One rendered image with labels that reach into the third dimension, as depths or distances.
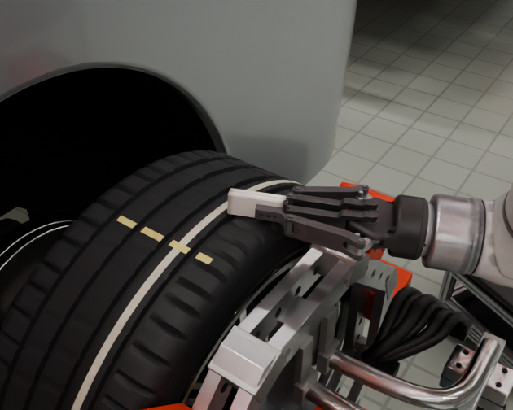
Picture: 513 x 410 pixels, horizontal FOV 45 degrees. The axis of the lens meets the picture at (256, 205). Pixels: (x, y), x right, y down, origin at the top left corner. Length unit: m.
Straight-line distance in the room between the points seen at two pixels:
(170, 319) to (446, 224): 0.32
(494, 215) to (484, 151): 2.50
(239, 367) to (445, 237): 0.27
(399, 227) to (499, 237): 0.11
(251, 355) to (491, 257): 0.29
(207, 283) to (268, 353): 0.10
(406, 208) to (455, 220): 0.05
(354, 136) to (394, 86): 0.62
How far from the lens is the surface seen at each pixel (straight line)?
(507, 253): 0.71
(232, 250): 0.71
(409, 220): 0.72
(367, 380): 0.82
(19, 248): 1.03
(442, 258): 0.73
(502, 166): 3.14
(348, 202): 0.74
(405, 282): 1.12
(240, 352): 0.69
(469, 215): 0.73
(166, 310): 0.69
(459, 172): 3.02
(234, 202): 0.75
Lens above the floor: 1.66
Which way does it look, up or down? 38 degrees down
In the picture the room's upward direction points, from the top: straight up
